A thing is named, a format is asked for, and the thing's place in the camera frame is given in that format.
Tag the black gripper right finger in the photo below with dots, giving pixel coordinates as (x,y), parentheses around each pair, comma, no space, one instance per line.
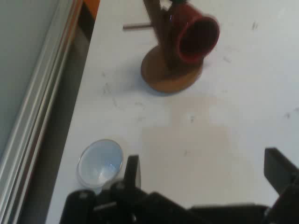
(280,172)

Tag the red mug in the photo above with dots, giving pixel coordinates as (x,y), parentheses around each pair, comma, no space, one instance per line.
(184,18)

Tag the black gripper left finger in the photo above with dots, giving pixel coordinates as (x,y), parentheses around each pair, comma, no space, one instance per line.
(132,170)

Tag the brown wooden mug tree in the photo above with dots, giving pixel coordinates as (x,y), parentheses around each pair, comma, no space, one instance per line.
(163,79)

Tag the aluminium frame rail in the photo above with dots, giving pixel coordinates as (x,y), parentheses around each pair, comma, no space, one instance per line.
(35,112)

